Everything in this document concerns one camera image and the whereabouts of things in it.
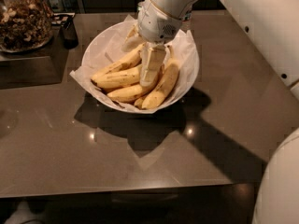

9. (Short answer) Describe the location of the glass jar of nuts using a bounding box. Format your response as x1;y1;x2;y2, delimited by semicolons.
0;0;52;53

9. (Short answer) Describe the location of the lower left banana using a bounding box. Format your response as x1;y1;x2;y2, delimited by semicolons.
107;65;164;103

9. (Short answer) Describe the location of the small black container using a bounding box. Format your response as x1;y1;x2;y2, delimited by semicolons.
61;16;78;49

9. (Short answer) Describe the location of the dark raised tray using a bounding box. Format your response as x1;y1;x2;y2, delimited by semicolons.
0;26;70;91

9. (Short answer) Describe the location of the right banana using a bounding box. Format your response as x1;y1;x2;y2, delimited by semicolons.
141;45;179;110

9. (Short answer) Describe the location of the white paper liner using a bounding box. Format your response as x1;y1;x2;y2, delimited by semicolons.
69;14;198;115

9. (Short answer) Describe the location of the small hidden banana tip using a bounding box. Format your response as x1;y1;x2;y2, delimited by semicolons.
134;95;149;109

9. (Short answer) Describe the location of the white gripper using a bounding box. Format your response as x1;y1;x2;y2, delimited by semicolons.
121;0;182;87

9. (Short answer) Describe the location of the top left banana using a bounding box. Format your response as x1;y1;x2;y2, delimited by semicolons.
91;43;145;80

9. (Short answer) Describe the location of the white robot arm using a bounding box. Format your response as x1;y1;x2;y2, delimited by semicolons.
122;0;299;224

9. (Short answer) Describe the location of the white shoe under table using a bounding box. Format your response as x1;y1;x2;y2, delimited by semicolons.
4;202;46;224

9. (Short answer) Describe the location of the white bowl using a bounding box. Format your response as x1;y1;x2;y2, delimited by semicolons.
81;19;201;114

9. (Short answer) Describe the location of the long banana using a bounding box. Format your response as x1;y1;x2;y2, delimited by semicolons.
91;64;141;89

